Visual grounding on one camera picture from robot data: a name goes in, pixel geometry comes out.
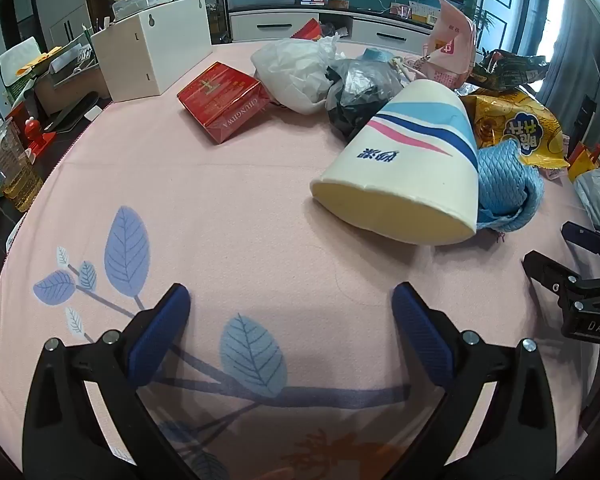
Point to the white TV cabinet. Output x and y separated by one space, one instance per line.
280 26

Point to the pink snack bag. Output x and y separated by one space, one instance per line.
450 45

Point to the small brown box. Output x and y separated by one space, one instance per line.
340 4

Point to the white desk calendar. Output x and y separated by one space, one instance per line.
425 12

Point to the red toy figurine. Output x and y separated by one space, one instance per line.
32 135

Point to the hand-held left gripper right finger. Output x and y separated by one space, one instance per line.
420 335

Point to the black flat case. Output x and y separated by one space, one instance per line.
72 112

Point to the clear bottle yellow liquid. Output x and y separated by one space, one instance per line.
22 175

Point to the red cigarette carton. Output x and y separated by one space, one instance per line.
220 95

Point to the pink clear box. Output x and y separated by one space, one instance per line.
400 11

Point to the brown cardboard box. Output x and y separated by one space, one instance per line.
70 92

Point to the clear lidded storage box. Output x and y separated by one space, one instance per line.
145 2

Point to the black plastic bag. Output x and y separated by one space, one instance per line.
360 90

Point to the yellow chip bag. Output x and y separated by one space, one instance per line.
520 130

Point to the white wooden box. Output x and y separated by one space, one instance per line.
150 55

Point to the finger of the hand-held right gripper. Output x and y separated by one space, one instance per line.
580 232
547 275

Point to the white striped paper cup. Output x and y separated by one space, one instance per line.
405 180

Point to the green snack bag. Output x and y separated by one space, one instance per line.
515 70

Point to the grey curtain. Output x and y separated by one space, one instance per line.
580 35

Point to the pink leaf-print tablecloth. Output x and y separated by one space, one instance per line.
230 210

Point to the orange shopping bag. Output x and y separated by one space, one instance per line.
587 160

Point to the blue knitted cloth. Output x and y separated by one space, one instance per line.
500 175

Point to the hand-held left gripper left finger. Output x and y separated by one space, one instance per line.
160 335

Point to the light blue face mask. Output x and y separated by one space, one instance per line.
377 53

